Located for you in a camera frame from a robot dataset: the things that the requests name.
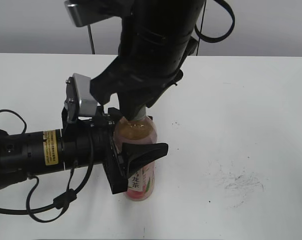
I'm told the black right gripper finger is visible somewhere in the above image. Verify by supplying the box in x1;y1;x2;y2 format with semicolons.
117;91;144;121

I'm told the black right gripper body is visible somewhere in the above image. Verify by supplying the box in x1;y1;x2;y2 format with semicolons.
90;56;183;108

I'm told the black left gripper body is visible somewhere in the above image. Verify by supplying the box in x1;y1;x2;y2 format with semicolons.
61;106;128;194

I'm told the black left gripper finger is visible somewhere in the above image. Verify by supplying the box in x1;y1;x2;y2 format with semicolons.
122;143;168;178

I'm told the oolong tea bottle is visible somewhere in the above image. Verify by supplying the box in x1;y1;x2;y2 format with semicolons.
113;107;158;202

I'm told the white bottle cap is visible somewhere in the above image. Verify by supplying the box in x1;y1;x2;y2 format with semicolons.
134;106;146;121

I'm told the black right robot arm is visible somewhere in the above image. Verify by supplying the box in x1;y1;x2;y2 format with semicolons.
90;0;229;120

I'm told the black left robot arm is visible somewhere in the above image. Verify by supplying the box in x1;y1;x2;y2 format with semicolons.
0;108;168;194

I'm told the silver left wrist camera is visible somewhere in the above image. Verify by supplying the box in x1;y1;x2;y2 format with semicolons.
64;73;98;124

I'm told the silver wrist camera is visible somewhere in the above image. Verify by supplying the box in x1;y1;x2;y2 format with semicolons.
64;0;123;28
64;73;98;124

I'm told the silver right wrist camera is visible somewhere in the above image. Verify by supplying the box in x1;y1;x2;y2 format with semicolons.
64;0;123;28

